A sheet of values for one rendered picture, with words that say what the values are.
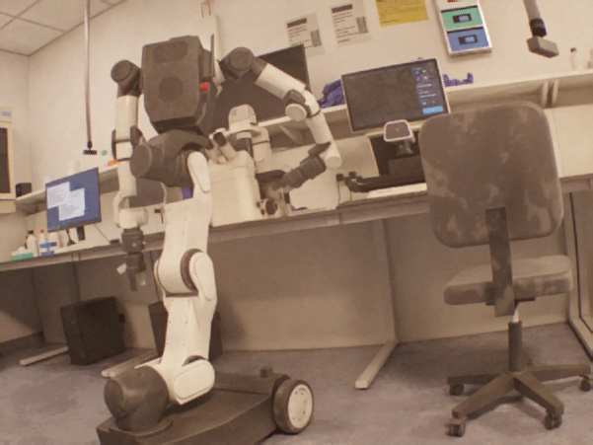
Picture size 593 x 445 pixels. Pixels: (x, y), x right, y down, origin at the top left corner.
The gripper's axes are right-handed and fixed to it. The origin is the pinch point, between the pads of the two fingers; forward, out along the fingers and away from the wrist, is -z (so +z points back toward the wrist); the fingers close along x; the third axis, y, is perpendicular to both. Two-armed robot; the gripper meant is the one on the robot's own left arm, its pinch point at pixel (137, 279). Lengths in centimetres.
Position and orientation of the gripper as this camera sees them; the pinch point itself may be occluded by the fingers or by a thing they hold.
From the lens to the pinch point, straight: 182.3
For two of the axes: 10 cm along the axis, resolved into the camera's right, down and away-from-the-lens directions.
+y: -10.0, 0.8, 0.2
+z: -0.8, -9.9, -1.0
